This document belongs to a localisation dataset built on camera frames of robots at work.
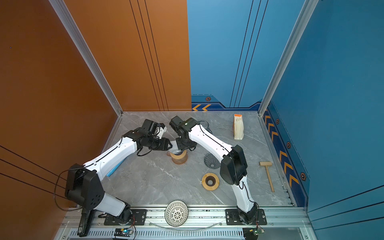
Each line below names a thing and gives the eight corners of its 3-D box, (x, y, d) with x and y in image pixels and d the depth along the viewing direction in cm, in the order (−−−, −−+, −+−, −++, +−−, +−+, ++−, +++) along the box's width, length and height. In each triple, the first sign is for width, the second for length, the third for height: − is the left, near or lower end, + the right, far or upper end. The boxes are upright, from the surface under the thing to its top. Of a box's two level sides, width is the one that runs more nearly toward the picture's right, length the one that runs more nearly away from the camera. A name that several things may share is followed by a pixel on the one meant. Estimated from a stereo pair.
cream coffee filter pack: (232, 139, 105) (235, 129, 97) (229, 124, 114) (232, 114, 106) (242, 139, 105) (246, 129, 97) (239, 124, 114) (242, 114, 106)
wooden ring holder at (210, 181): (202, 190, 83) (202, 189, 81) (202, 174, 89) (202, 172, 87) (219, 190, 83) (219, 189, 81) (217, 174, 89) (218, 172, 87)
